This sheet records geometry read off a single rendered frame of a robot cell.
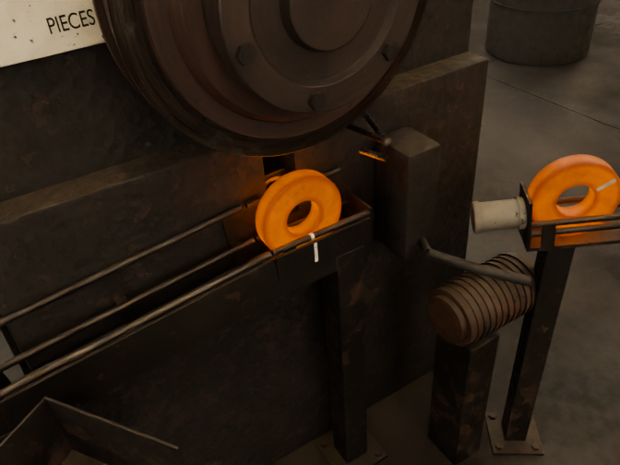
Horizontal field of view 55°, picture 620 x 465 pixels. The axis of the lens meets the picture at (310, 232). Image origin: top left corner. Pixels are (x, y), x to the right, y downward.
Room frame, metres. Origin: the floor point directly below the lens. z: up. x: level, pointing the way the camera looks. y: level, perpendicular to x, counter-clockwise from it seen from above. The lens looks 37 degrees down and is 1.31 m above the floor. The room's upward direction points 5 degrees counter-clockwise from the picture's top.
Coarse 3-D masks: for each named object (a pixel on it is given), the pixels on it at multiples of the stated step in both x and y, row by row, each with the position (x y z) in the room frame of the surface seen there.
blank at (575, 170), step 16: (560, 160) 0.87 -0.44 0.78; (576, 160) 0.85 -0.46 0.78; (592, 160) 0.85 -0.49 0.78; (544, 176) 0.85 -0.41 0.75; (560, 176) 0.84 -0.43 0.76; (576, 176) 0.84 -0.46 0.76; (592, 176) 0.84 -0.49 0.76; (608, 176) 0.84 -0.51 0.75; (528, 192) 0.87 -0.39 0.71; (544, 192) 0.84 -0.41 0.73; (560, 192) 0.84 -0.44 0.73; (592, 192) 0.85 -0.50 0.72; (608, 192) 0.83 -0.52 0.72; (544, 208) 0.84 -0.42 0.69; (560, 208) 0.86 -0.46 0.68; (576, 208) 0.86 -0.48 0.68; (592, 208) 0.84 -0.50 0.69; (608, 208) 0.83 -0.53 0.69; (576, 224) 0.84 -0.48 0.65
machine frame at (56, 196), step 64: (448, 0) 1.12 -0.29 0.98; (64, 64) 0.79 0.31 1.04; (448, 64) 1.09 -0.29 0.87; (0, 128) 0.74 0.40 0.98; (64, 128) 0.78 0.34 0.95; (128, 128) 0.82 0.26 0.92; (384, 128) 0.98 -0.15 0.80; (448, 128) 1.06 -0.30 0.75; (0, 192) 0.72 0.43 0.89; (64, 192) 0.74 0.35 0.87; (128, 192) 0.75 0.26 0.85; (192, 192) 0.80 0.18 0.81; (256, 192) 0.85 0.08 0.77; (448, 192) 1.07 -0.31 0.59; (0, 256) 0.66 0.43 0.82; (64, 256) 0.70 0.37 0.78; (128, 256) 0.74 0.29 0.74; (192, 256) 0.79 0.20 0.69; (384, 256) 0.98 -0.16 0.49; (64, 320) 0.68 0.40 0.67; (256, 320) 0.83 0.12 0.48; (320, 320) 0.90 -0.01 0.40; (384, 320) 0.99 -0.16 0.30; (128, 384) 0.71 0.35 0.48; (192, 384) 0.76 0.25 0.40; (256, 384) 0.82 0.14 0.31; (320, 384) 0.90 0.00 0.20; (384, 384) 0.99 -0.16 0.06; (192, 448) 0.74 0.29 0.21; (256, 448) 0.81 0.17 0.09
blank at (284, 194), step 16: (288, 176) 0.82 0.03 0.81; (304, 176) 0.82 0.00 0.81; (320, 176) 0.83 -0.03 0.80; (272, 192) 0.80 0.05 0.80; (288, 192) 0.80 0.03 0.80; (304, 192) 0.81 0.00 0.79; (320, 192) 0.83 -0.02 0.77; (336, 192) 0.84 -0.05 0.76; (272, 208) 0.79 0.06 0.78; (288, 208) 0.80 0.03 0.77; (320, 208) 0.83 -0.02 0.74; (336, 208) 0.84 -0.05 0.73; (256, 224) 0.80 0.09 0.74; (272, 224) 0.78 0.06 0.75; (304, 224) 0.84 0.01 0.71; (320, 224) 0.83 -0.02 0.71; (272, 240) 0.78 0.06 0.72; (288, 240) 0.80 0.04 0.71
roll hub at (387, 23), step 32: (224, 0) 0.65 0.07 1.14; (256, 0) 0.68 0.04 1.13; (288, 0) 0.68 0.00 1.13; (320, 0) 0.70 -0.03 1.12; (352, 0) 0.72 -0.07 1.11; (384, 0) 0.77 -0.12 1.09; (416, 0) 0.78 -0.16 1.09; (224, 32) 0.65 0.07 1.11; (256, 32) 0.68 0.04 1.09; (288, 32) 0.70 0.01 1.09; (320, 32) 0.70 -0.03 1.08; (352, 32) 0.72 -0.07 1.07; (384, 32) 0.76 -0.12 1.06; (224, 64) 0.69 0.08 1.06; (256, 64) 0.67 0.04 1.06; (288, 64) 0.70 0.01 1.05; (320, 64) 0.72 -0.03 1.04; (352, 64) 0.74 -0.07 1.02; (384, 64) 0.75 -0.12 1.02; (288, 96) 0.68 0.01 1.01; (352, 96) 0.73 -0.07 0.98
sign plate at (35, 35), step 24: (0, 0) 0.75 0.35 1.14; (24, 0) 0.76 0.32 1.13; (48, 0) 0.77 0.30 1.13; (72, 0) 0.79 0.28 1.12; (0, 24) 0.74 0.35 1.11; (24, 24) 0.76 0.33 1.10; (48, 24) 0.77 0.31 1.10; (72, 24) 0.78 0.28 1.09; (96, 24) 0.80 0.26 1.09; (0, 48) 0.74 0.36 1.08; (24, 48) 0.75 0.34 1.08; (48, 48) 0.77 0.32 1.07; (72, 48) 0.78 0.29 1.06
